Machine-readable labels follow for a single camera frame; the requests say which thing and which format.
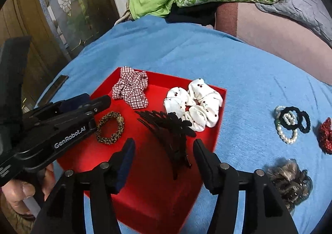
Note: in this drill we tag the person's left hand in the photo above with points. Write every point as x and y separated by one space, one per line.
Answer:
18 192

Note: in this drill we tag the black claw hair clip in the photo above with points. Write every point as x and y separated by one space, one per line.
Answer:
176 140

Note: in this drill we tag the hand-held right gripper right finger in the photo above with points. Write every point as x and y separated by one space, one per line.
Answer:
205 161

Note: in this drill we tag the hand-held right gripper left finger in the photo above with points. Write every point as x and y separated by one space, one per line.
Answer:
127 157

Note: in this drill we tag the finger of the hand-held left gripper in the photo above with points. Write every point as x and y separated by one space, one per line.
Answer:
99 104
77 100

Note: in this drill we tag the dark cloth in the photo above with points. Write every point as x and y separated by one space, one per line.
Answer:
192 15

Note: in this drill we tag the red shallow box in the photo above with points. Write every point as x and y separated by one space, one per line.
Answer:
145 184

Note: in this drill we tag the blue blanket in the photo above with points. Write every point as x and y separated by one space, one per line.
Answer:
181 50

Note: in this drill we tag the pink bolster pillow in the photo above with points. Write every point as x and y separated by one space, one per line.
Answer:
272 32

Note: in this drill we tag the dark flat rectangular object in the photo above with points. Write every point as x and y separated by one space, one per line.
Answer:
60 81

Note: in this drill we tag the white cherry print scrunchie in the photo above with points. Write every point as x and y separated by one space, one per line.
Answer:
202 114

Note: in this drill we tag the wooden door with glass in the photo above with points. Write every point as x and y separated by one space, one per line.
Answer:
77 3

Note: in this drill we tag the red plaid scrunchie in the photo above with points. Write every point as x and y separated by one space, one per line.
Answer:
129 89

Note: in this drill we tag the red dotted scrunchie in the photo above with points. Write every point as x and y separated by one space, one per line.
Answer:
325 133

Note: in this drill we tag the grey-brown satin scrunchie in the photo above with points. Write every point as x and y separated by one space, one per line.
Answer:
285 179

